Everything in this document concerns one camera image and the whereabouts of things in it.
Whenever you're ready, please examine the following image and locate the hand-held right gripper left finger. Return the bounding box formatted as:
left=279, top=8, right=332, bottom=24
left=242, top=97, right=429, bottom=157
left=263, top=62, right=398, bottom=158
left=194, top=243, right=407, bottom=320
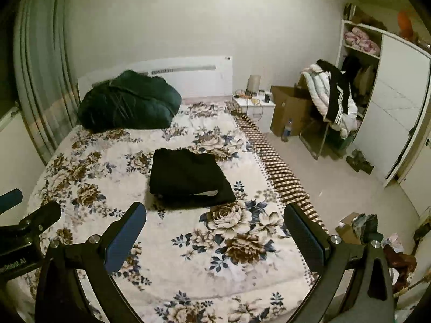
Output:
left=34, top=202, right=147, bottom=323

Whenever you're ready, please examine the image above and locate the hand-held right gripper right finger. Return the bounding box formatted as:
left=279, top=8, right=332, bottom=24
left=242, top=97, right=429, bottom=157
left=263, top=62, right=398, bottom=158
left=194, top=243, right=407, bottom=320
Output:
left=283, top=203, right=395, bottom=323

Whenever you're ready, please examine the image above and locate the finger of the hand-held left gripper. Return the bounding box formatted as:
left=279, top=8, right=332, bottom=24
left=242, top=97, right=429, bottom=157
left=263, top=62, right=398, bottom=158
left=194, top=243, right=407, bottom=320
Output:
left=0, top=189, right=23, bottom=214
left=18, top=202, right=62, bottom=233

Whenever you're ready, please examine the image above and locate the black garment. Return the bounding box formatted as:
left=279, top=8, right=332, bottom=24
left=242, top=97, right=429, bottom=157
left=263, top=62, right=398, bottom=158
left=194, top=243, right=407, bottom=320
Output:
left=149, top=148, right=236, bottom=206

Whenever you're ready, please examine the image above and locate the small cardboard box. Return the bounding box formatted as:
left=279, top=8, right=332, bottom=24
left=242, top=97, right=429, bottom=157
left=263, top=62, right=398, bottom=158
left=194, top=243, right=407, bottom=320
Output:
left=335, top=212, right=362, bottom=244

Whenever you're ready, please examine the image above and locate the grey green cloth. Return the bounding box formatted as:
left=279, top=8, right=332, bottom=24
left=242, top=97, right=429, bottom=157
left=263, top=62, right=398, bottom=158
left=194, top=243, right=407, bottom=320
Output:
left=352, top=213, right=383, bottom=243

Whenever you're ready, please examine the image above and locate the brown striped bed cover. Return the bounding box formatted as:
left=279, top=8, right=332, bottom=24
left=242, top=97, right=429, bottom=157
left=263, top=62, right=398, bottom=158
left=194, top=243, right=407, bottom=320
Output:
left=225, top=101, right=329, bottom=236

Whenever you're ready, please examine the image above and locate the floral printed blanket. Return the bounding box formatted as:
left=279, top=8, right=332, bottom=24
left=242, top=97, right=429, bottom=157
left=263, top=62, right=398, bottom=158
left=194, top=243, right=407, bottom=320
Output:
left=7, top=101, right=332, bottom=323

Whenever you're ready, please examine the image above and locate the brown cloth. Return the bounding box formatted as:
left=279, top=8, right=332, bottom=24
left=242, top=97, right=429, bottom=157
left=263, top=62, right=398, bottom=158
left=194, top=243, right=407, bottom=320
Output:
left=384, top=244, right=418, bottom=292

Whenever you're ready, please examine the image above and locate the green storage box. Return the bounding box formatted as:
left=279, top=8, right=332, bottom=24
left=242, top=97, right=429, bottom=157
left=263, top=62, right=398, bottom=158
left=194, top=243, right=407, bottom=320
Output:
left=332, top=131, right=357, bottom=152

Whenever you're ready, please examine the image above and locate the clear water bottle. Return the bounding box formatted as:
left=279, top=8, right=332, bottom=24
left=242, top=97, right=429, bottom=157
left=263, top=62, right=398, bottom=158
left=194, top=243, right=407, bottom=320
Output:
left=281, top=118, right=293, bottom=142

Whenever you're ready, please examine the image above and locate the white door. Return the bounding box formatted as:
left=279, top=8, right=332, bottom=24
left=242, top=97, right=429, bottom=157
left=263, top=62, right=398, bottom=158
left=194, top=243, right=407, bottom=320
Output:
left=397, top=108, right=431, bottom=219

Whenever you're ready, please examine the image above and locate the plaid curtain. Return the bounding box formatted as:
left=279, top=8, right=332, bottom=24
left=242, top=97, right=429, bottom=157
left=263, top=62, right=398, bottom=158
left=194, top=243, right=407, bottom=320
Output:
left=13, top=0, right=81, bottom=165

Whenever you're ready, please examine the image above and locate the white nightstand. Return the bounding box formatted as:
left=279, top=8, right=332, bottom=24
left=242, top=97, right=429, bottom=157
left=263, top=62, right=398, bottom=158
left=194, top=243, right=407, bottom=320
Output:
left=232, top=94, right=277, bottom=133

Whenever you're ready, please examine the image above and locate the large cardboard box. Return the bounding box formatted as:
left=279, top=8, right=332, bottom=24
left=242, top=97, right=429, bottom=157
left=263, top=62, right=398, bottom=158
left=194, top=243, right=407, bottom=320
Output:
left=270, top=74, right=324, bottom=137

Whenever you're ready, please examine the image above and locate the dark green duvet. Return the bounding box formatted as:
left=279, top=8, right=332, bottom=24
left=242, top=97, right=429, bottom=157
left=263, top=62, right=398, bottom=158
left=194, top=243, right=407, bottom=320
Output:
left=77, top=70, right=182, bottom=132

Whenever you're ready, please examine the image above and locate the black white-striped jacket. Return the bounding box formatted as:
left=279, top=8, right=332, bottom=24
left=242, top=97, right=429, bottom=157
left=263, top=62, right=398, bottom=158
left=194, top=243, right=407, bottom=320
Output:
left=317, top=59, right=352, bottom=125

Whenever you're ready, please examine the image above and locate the white wardrobe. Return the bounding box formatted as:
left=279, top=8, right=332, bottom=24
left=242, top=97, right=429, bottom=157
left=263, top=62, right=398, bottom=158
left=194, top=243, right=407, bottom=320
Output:
left=335, top=18, right=431, bottom=189

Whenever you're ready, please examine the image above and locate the white headboard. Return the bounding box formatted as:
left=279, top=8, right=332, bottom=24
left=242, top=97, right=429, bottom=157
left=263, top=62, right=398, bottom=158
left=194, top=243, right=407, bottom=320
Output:
left=77, top=55, right=234, bottom=100

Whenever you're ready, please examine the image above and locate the pink blanket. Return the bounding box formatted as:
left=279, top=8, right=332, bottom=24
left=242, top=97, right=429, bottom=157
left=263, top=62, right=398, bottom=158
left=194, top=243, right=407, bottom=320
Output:
left=343, top=27, right=381, bottom=56

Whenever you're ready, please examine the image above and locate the brown box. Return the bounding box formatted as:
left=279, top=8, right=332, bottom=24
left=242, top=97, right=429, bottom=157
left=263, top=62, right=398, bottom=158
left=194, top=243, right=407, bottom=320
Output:
left=352, top=7, right=388, bottom=31

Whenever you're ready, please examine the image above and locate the orange bag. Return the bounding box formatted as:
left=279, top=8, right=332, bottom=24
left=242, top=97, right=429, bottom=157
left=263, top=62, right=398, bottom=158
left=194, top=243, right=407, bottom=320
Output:
left=397, top=11, right=414, bottom=39

